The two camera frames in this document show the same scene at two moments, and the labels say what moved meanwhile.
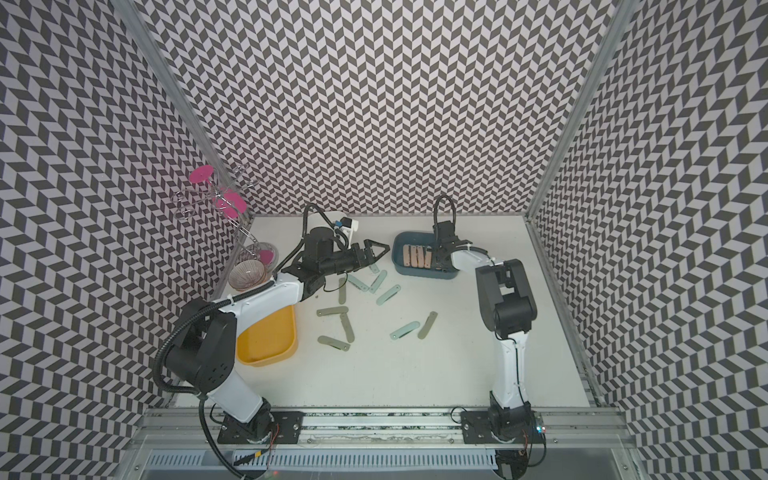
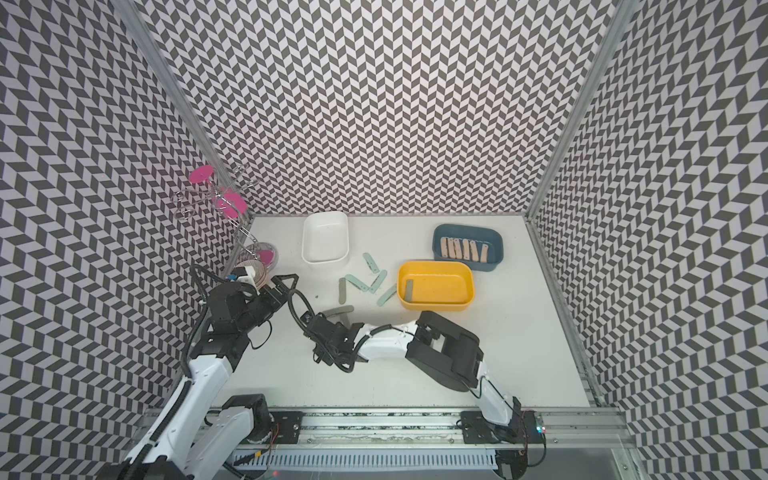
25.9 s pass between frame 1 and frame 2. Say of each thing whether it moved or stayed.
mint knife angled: stayed
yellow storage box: moved
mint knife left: stayed
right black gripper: moved
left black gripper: moved
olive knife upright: stayed
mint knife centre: stayed
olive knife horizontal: stayed
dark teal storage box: moved
